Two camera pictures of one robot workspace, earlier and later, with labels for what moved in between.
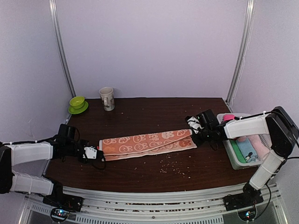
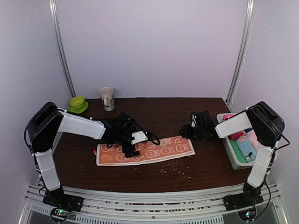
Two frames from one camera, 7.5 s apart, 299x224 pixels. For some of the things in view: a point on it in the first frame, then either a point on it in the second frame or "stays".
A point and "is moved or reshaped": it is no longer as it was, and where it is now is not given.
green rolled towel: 237,151 stays
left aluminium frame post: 55,24 stays
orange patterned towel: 149,143 is moved or reshaped
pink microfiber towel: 228,116 stays
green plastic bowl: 77,102 stays
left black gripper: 84,161 -> 127,154
